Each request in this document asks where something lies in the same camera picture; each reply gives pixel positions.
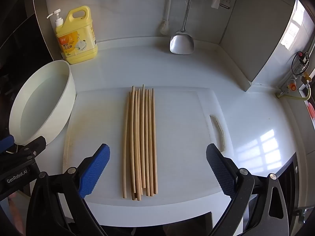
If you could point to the steel cooking spatula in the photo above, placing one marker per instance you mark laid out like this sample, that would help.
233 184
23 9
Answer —
181 44

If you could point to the bunch of wooden chopsticks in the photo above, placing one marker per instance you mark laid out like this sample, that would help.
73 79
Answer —
141 140

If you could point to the gas pipe valve assembly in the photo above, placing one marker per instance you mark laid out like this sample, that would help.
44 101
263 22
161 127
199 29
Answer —
292 86

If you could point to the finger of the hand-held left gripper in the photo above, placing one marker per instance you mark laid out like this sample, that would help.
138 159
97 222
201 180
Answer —
33 146
6 143

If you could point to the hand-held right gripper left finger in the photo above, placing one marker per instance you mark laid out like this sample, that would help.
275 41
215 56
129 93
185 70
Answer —
94 169

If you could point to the white round bowl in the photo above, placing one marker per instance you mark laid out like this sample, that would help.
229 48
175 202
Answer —
70 88

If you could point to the black gas stove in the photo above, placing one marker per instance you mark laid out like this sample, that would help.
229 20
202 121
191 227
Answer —
14 41

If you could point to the white plastic cutting board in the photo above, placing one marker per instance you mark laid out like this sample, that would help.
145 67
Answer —
177 127

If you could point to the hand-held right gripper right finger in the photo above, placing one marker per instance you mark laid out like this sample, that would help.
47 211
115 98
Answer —
221 169

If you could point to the yellow dish soap bottle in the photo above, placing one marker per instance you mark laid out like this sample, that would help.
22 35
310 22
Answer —
78 41

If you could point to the white wall socket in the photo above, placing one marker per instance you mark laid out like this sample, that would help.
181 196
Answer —
225 5

